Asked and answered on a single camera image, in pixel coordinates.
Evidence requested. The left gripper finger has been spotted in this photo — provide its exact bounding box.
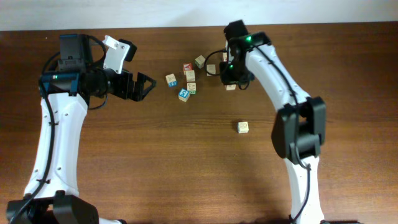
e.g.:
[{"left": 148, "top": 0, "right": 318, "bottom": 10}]
[
  {"left": 130, "top": 83, "right": 152, "bottom": 101},
  {"left": 136, "top": 72, "right": 156, "bottom": 93}
]

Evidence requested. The blue D block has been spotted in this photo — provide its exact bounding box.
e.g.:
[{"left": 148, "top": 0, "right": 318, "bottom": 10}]
[{"left": 225, "top": 85, "right": 236, "bottom": 91}]

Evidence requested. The block 5 with green side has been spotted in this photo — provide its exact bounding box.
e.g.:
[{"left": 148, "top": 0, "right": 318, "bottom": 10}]
[{"left": 206, "top": 64, "right": 216, "bottom": 76}]

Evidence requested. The block with blue T side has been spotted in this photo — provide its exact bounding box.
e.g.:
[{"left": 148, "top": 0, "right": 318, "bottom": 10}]
[{"left": 238, "top": 121, "right": 249, "bottom": 134}]

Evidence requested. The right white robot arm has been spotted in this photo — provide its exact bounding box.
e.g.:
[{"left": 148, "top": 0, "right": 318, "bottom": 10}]
[{"left": 223, "top": 32, "right": 326, "bottom": 223}]

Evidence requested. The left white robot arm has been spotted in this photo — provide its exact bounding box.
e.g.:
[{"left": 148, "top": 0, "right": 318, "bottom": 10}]
[{"left": 6, "top": 34, "right": 156, "bottom": 223}]

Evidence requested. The block with red bottom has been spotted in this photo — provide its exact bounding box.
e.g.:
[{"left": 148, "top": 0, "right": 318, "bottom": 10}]
[{"left": 222, "top": 52, "right": 228, "bottom": 62}]

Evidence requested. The block Y with blue side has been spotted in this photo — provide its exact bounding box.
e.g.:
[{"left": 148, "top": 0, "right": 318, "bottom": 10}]
[{"left": 165, "top": 73, "right": 177, "bottom": 87}]

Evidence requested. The block I with green R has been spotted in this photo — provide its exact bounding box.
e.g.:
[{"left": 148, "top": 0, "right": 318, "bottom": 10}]
[{"left": 195, "top": 55, "right": 205, "bottom": 69}]

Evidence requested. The blue 5 block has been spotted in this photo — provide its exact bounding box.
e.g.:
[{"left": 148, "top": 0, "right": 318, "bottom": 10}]
[{"left": 178, "top": 88, "right": 190, "bottom": 102}]

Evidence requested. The block Z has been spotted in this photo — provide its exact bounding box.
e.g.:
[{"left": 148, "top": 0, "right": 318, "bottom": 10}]
[{"left": 185, "top": 70, "right": 196, "bottom": 83}]

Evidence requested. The block with animal drawing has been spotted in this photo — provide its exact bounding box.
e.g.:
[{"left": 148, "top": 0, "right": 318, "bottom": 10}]
[{"left": 187, "top": 82, "right": 197, "bottom": 95}]

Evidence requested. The red A block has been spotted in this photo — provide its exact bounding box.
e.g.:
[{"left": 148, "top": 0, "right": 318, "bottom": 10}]
[{"left": 183, "top": 63, "right": 193, "bottom": 75}]

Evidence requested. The right black camera cable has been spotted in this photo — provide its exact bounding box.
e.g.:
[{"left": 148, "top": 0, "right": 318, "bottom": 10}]
[{"left": 203, "top": 49, "right": 228, "bottom": 77}]

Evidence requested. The black camera cable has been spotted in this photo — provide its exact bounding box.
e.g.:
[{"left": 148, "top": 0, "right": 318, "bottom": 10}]
[
  {"left": 203, "top": 49, "right": 228, "bottom": 77},
  {"left": 40, "top": 34, "right": 109, "bottom": 111}
]

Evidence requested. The left black camera cable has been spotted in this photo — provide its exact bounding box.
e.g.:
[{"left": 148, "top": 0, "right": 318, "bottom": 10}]
[{"left": 40, "top": 34, "right": 109, "bottom": 111}]

